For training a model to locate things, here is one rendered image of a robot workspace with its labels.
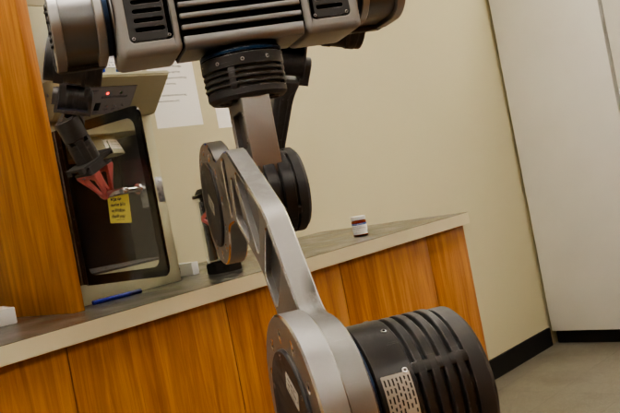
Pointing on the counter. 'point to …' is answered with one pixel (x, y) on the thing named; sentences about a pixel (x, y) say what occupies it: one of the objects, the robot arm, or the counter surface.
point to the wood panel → (29, 171)
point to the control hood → (152, 84)
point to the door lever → (125, 191)
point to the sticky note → (119, 209)
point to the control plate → (112, 98)
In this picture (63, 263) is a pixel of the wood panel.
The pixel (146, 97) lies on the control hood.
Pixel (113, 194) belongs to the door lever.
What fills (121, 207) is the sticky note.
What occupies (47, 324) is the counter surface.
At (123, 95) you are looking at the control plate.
